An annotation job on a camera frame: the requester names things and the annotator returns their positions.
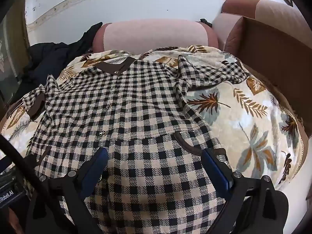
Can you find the small black item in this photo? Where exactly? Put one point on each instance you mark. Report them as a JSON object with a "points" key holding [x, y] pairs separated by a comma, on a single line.
{"points": [[206, 22]]}

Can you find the leaf print blanket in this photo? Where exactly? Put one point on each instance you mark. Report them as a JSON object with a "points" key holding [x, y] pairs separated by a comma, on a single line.
{"points": [[243, 126]]}

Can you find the dark clothing pile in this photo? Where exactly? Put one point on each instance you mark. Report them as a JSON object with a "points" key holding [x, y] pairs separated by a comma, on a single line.
{"points": [[48, 58]]}

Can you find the wooden glass cabinet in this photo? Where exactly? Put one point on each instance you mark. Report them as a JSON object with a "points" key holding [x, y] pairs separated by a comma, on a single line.
{"points": [[11, 61]]}

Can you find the black beige checked shirt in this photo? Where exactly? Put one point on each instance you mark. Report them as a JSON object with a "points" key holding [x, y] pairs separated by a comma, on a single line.
{"points": [[146, 126]]}

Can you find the pink brown sofa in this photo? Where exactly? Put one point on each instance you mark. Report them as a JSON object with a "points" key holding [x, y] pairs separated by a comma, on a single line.
{"points": [[151, 36]]}

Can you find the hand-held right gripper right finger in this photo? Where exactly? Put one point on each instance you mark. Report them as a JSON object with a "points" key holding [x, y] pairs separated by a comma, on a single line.
{"points": [[217, 173]]}

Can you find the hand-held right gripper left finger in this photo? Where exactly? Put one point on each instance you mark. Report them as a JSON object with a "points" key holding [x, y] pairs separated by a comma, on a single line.
{"points": [[97, 167]]}

